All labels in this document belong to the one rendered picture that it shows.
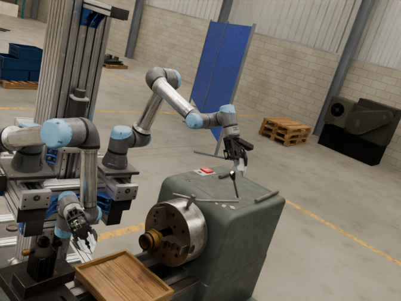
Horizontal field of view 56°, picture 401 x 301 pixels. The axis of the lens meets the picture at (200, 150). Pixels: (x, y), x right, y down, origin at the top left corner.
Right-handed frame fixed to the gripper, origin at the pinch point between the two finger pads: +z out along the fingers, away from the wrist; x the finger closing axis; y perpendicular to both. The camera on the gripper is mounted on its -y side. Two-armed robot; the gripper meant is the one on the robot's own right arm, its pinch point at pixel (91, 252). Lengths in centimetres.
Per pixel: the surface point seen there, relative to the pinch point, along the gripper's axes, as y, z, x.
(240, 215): -33, -10, 68
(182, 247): -31.3, -7.8, 35.6
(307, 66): -416, -725, 779
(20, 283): -5.2, -8.2, -26.5
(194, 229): -28, -11, 44
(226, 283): -75, -9, 54
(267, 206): -47, -17, 90
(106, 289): -34.9, -11.6, -1.6
